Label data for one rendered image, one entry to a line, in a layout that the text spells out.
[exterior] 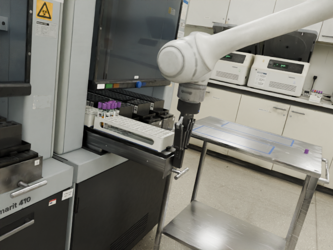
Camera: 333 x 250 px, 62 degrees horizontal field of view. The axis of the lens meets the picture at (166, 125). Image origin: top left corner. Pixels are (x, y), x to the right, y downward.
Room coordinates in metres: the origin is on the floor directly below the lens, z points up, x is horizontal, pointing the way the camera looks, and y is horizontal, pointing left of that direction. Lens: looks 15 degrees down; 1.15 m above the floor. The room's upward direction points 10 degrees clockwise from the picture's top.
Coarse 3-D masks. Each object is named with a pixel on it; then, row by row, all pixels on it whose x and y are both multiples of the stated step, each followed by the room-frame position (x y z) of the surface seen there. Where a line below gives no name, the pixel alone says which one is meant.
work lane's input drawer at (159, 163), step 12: (84, 132) 0.99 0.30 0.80; (96, 132) 0.98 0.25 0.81; (96, 144) 0.97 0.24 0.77; (108, 144) 0.94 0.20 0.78; (120, 144) 0.92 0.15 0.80; (132, 144) 0.91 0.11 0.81; (132, 156) 0.90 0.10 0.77; (144, 156) 0.88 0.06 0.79; (156, 156) 0.86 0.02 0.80; (168, 156) 0.87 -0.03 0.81; (156, 168) 0.86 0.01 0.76; (168, 168) 0.87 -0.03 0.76
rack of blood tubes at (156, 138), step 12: (96, 120) 1.00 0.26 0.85; (108, 120) 0.98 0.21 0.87; (120, 120) 1.01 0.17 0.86; (132, 120) 1.04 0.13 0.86; (108, 132) 0.97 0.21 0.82; (120, 132) 0.97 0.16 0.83; (132, 132) 1.04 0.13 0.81; (144, 132) 0.91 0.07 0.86; (156, 132) 0.93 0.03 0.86; (168, 132) 0.95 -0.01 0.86; (144, 144) 0.90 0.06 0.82; (156, 144) 0.88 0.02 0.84; (168, 144) 0.93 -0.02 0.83
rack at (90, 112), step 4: (88, 108) 1.11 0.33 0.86; (92, 108) 1.11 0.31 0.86; (96, 108) 1.12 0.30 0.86; (88, 112) 1.04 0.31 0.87; (92, 112) 1.05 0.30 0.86; (96, 112) 1.07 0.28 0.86; (88, 116) 1.01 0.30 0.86; (92, 116) 1.02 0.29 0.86; (88, 120) 1.01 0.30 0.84; (92, 120) 1.02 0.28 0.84; (84, 124) 1.02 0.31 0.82; (88, 124) 1.01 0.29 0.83; (92, 124) 1.03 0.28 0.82
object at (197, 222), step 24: (216, 120) 1.51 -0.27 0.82; (216, 144) 1.11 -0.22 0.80; (240, 144) 1.12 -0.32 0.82; (264, 144) 1.18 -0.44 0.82; (288, 144) 1.26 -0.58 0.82; (312, 144) 1.34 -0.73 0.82; (288, 168) 0.98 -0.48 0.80; (312, 168) 0.97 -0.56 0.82; (168, 192) 1.20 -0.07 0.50; (192, 192) 1.58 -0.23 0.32; (312, 192) 0.94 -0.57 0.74; (192, 216) 1.38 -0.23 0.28; (216, 216) 1.42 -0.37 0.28; (192, 240) 1.17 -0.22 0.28; (216, 240) 1.21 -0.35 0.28; (240, 240) 1.24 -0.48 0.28; (264, 240) 1.28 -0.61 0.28; (288, 240) 1.31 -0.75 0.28
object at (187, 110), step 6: (180, 102) 0.88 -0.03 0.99; (186, 102) 0.86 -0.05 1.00; (180, 108) 0.87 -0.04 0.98; (186, 108) 0.86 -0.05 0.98; (192, 108) 0.86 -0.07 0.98; (198, 108) 0.88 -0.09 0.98; (180, 114) 0.87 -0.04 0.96; (186, 114) 0.87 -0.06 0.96; (192, 114) 0.87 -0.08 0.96; (186, 120) 0.87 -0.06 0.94
